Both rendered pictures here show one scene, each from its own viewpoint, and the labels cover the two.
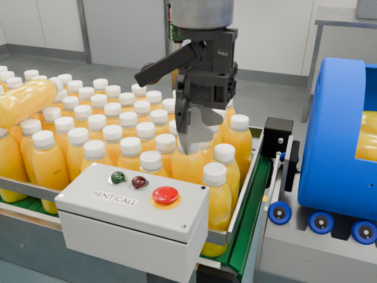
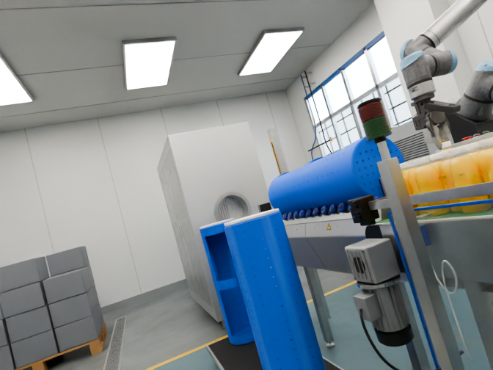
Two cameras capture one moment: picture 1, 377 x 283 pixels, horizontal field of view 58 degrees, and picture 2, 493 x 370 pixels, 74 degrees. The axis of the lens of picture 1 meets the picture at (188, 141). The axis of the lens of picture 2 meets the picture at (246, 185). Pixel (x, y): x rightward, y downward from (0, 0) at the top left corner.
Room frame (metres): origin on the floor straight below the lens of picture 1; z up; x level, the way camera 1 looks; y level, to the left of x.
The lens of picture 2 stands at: (1.89, 0.44, 1.08)
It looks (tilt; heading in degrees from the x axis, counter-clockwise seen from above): 4 degrees up; 230
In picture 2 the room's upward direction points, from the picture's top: 16 degrees counter-clockwise
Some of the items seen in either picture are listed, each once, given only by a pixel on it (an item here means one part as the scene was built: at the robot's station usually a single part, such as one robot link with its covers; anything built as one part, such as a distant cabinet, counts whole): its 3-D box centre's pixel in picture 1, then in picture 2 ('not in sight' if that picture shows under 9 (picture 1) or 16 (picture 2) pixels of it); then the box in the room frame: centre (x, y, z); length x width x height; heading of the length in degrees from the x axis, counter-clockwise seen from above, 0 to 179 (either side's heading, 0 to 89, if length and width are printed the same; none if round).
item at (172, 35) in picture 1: (178, 30); (376, 128); (1.06, 0.03, 1.18); 0.06 x 0.06 x 0.05
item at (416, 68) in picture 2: not in sight; (415, 70); (0.52, -0.02, 1.41); 0.10 x 0.09 x 0.12; 153
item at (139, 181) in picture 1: (138, 181); not in sight; (0.41, 0.07, 1.11); 0.02 x 0.02 x 0.01
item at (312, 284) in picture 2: not in sight; (318, 302); (0.18, -1.18, 0.31); 0.06 x 0.06 x 0.63; 71
